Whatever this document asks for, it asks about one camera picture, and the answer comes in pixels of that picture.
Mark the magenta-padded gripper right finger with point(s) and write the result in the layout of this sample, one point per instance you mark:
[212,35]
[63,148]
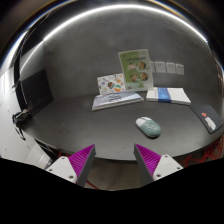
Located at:
[166,165]

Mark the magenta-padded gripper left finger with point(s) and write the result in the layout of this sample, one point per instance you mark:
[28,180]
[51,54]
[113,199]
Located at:
[63,166]

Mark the green and white computer mouse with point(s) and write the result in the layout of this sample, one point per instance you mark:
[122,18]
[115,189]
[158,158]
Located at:
[149,127]

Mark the black mouse pad, red heart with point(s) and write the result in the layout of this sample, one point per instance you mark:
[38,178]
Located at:
[206,117]

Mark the black bag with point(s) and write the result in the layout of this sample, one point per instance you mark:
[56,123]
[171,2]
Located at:
[20,117]

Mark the white book with blue stripe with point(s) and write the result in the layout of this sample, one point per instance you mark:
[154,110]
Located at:
[168,95]

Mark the dark flat panel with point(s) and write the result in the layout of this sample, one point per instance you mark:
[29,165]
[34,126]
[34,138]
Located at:
[37,91]

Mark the grey flat book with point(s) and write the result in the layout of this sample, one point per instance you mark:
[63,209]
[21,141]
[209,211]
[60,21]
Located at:
[115,99]

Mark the small colourful printed card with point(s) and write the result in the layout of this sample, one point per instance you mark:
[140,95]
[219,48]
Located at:
[111,84]

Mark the green printed poster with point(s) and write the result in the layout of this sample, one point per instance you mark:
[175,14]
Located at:
[135,70]

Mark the red metal frame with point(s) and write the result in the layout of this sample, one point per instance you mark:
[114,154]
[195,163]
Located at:
[213,151]

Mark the row of white wall sockets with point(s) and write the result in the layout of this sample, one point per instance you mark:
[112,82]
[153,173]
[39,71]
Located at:
[166,67]

